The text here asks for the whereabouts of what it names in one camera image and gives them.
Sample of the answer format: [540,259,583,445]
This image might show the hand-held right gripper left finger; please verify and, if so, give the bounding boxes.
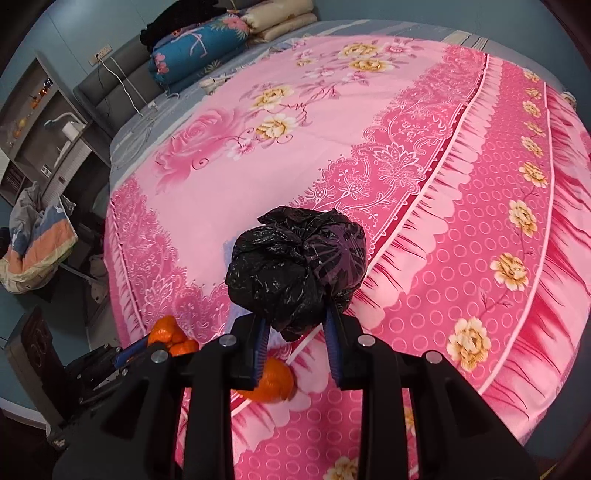
[52,314,269,480]

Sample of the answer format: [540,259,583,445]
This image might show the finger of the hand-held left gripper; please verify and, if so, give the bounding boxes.
[99,337,153,366]
[108,364,139,384]

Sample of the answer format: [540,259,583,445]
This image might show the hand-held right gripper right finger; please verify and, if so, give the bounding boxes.
[323,302,539,480]

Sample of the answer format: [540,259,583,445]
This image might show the orange plastic bag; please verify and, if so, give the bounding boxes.
[148,316,297,404]

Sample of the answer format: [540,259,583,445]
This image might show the large black plastic bag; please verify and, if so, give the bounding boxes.
[225,206,369,342]

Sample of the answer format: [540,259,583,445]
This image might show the dark carved wooden cabinet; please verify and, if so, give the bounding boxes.
[4,305,70,435]

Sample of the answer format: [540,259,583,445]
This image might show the grey plush slippers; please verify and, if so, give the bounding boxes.
[88,254,110,305]

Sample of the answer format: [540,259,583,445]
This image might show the folding chair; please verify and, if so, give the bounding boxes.
[58,258,109,284]

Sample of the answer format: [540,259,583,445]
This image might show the orange striped folded quilt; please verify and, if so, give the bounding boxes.
[0,198,79,294]

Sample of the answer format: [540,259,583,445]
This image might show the grey crumpled cloth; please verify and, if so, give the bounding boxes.
[10,181,51,250]

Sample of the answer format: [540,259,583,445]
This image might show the grey shelf desk unit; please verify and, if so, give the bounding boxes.
[0,51,112,208]

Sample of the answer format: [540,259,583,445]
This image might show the pink floral blanket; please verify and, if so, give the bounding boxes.
[104,34,591,480]

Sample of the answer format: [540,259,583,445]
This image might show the white desk lamp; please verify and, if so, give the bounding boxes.
[44,111,88,127]

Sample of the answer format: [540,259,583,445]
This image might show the grey padded headboard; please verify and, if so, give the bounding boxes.
[74,44,167,153]

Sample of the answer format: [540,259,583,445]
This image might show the blue floral folded quilt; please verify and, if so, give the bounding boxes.
[148,13,252,86]

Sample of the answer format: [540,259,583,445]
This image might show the beige folded quilt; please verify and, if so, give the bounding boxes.
[252,14,319,44]
[240,0,315,28]

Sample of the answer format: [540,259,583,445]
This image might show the black folded clothing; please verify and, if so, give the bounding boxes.
[140,0,232,47]

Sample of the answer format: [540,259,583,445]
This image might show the white charging cable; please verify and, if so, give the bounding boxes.
[99,58,158,112]

